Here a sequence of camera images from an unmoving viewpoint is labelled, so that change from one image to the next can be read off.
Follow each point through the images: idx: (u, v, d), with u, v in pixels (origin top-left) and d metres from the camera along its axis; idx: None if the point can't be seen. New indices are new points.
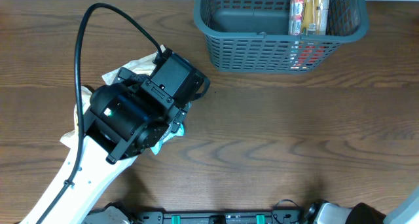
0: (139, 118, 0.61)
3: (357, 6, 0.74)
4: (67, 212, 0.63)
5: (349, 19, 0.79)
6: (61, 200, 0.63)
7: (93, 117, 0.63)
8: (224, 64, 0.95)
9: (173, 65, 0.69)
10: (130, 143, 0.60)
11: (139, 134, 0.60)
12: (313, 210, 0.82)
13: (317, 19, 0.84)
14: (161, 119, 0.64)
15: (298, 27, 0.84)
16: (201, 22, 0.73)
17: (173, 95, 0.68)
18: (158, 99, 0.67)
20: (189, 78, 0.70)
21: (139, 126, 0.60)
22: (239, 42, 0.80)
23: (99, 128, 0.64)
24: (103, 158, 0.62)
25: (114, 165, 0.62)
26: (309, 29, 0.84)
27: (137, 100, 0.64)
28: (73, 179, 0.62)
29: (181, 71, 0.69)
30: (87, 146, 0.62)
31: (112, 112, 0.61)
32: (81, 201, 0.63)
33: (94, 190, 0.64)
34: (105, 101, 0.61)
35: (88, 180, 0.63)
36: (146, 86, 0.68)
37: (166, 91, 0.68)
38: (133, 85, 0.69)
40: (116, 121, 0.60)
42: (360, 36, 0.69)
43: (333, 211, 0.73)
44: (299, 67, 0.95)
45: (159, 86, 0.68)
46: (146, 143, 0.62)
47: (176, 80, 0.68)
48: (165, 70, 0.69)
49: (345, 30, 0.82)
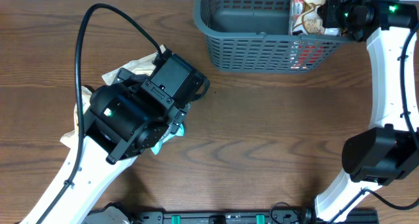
0: (139, 118, 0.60)
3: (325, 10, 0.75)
4: (66, 213, 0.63)
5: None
6: (61, 200, 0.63)
7: (93, 117, 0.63)
8: (225, 63, 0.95)
9: (173, 65, 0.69)
10: (130, 143, 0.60)
11: (139, 134, 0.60)
12: (310, 215, 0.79)
13: None
14: (161, 119, 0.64)
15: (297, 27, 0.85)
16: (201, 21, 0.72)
17: (173, 95, 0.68)
18: (158, 99, 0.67)
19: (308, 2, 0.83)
20: (188, 78, 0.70)
21: (139, 126, 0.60)
22: (239, 42, 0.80)
23: (99, 128, 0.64)
24: (103, 158, 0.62)
25: (114, 164, 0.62)
26: None
27: (137, 100, 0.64)
28: (72, 179, 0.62)
29: (181, 71, 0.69)
30: (87, 145, 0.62)
31: (112, 112, 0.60)
32: (80, 202, 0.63)
33: (94, 190, 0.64)
34: (105, 101, 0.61)
35: (88, 180, 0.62)
36: (146, 86, 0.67)
37: (166, 92, 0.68)
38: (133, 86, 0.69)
40: (116, 122, 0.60)
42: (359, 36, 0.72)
43: (321, 196, 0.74)
44: (299, 67, 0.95)
45: (159, 86, 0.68)
46: (146, 143, 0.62)
47: (177, 81, 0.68)
48: (166, 71, 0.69)
49: None
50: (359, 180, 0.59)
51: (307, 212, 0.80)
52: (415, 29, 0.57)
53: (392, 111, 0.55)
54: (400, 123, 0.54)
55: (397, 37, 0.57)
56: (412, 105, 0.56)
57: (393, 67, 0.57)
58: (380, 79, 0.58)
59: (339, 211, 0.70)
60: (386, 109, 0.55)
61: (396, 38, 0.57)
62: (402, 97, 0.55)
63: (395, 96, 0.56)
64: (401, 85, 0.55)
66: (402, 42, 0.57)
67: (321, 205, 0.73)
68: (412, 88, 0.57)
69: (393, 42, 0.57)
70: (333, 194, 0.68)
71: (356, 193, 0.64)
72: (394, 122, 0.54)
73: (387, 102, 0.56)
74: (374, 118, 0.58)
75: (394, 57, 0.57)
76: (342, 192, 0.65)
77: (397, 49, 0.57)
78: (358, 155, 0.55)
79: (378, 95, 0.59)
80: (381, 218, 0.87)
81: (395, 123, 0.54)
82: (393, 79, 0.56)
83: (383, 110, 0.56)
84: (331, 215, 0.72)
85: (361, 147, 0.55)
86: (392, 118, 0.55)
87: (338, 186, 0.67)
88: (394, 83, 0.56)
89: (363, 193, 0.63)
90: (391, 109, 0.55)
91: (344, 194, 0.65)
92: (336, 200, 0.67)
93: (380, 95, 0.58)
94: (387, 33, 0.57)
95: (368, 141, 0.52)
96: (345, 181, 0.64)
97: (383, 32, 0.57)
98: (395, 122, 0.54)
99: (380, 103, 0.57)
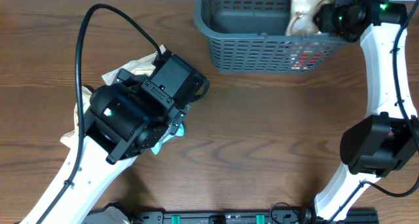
0: (139, 118, 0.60)
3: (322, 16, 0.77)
4: (66, 213, 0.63)
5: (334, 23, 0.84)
6: (61, 200, 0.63)
7: (93, 118, 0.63)
8: (227, 65, 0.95)
9: (172, 66, 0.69)
10: (130, 143, 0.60)
11: (139, 134, 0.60)
12: (309, 215, 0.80)
13: None
14: (161, 119, 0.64)
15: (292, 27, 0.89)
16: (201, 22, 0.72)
17: (173, 95, 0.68)
18: (158, 99, 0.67)
19: None
20: (188, 78, 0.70)
21: (139, 126, 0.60)
22: (240, 43, 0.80)
23: (99, 128, 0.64)
24: (103, 158, 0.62)
25: (114, 164, 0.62)
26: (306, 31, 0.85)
27: (137, 100, 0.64)
28: (72, 179, 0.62)
29: (181, 71, 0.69)
30: (87, 144, 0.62)
31: (112, 112, 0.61)
32: (81, 202, 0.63)
33: (94, 190, 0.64)
34: (105, 101, 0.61)
35: (88, 180, 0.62)
36: (146, 86, 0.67)
37: (166, 92, 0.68)
38: (133, 86, 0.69)
40: (116, 122, 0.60)
42: None
43: (320, 194, 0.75)
44: (300, 68, 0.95)
45: (159, 86, 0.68)
46: (146, 142, 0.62)
47: (175, 80, 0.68)
48: (165, 70, 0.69)
49: None
50: (357, 172, 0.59)
51: (306, 212, 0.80)
52: (405, 25, 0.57)
53: (387, 101, 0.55)
54: (395, 112, 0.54)
55: (388, 32, 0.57)
56: (406, 94, 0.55)
57: (387, 61, 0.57)
58: (374, 73, 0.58)
59: (339, 207, 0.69)
60: (381, 99, 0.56)
61: (388, 32, 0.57)
62: (396, 86, 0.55)
63: (389, 86, 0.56)
64: (395, 76, 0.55)
66: (393, 37, 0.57)
67: (321, 203, 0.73)
68: (406, 80, 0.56)
69: (385, 36, 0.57)
70: (333, 189, 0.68)
71: (355, 186, 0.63)
72: (389, 110, 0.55)
73: (383, 93, 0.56)
74: (369, 109, 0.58)
75: (386, 52, 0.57)
76: (341, 185, 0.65)
77: (389, 43, 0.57)
78: (355, 145, 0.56)
79: (372, 89, 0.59)
80: (381, 218, 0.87)
81: (390, 111, 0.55)
82: (387, 72, 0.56)
83: (378, 101, 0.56)
84: (332, 213, 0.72)
85: (357, 137, 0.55)
86: (387, 107, 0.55)
87: (338, 180, 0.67)
88: (388, 75, 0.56)
89: (362, 185, 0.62)
90: (385, 99, 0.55)
91: (344, 188, 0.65)
92: (336, 194, 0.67)
93: (374, 89, 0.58)
94: (380, 29, 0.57)
95: (363, 131, 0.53)
96: (344, 173, 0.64)
97: (376, 27, 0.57)
98: (390, 110, 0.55)
99: (376, 94, 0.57)
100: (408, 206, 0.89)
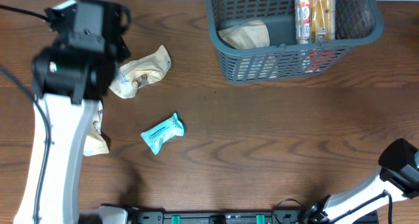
0: (83, 63, 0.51)
3: (368, 3, 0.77)
4: (61, 175, 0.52)
5: (361, 19, 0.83)
6: (48, 168, 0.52)
7: (38, 82, 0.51)
8: (236, 74, 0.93)
9: (84, 4, 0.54)
10: (84, 86, 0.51)
11: (90, 76, 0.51)
12: (316, 207, 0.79)
13: (327, 23, 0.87)
14: (104, 57, 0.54)
15: (307, 31, 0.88)
16: (215, 34, 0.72)
17: (100, 33, 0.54)
18: (89, 44, 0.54)
19: (314, 3, 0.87)
20: (108, 12, 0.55)
21: (86, 68, 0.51)
22: (255, 57, 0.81)
23: (51, 88, 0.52)
24: (69, 104, 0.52)
25: (82, 106, 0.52)
26: (319, 33, 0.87)
27: (69, 52, 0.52)
28: (50, 138, 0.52)
29: (95, 6, 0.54)
30: (49, 99, 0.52)
31: (56, 69, 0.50)
32: (71, 156, 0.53)
33: (78, 139, 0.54)
34: (42, 61, 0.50)
35: (63, 131, 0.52)
36: (72, 36, 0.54)
37: (93, 32, 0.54)
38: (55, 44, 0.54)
40: (62, 78, 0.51)
42: (376, 36, 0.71)
43: (334, 195, 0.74)
44: (313, 71, 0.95)
45: (82, 31, 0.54)
46: (101, 82, 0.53)
47: (91, 18, 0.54)
48: (79, 11, 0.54)
49: (357, 29, 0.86)
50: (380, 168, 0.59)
51: (313, 205, 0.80)
52: None
53: None
54: None
55: None
56: None
57: None
58: None
59: (347, 211, 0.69)
60: None
61: None
62: None
63: None
64: None
66: None
67: (330, 202, 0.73)
68: None
69: None
70: (350, 191, 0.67)
71: (374, 195, 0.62)
72: None
73: None
74: None
75: None
76: (361, 190, 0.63)
77: None
78: (385, 162, 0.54)
79: None
80: (381, 217, 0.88)
81: None
82: None
83: None
84: (338, 215, 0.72)
85: (392, 160, 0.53)
86: None
87: (358, 185, 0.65)
88: None
89: (383, 195, 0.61)
90: None
91: (362, 193, 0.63)
92: (352, 199, 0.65)
93: None
94: None
95: (395, 161, 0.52)
96: (368, 181, 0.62)
97: None
98: None
99: None
100: (408, 206, 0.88)
